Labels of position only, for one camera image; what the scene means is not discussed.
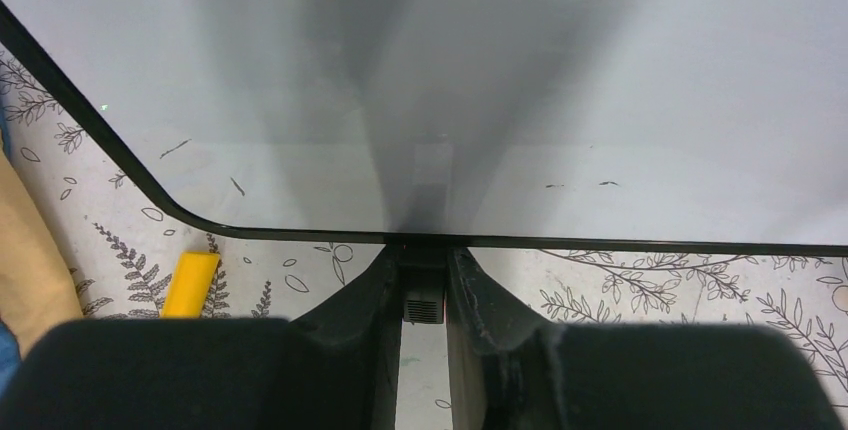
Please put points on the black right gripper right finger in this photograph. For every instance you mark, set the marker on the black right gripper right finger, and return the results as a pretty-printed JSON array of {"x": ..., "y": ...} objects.
[{"x": 511, "y": 368}]

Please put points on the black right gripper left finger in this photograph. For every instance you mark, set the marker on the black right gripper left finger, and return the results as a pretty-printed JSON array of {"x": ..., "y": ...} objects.
[{"x": 335, "y": 367}]

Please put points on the yellow marker cap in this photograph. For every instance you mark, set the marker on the yellow marker cap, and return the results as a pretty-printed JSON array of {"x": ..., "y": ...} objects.
[{"x": 190, "y": 284}]

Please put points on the black whiteboard stand foot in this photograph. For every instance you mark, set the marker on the black whiteboard stand foot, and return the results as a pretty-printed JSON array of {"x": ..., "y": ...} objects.
[{"x": 423, "y": 272}]

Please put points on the black framed whiteboard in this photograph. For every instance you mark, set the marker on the black framed whiteboard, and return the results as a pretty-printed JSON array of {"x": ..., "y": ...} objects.
[{"x": 622, "y": 124}]

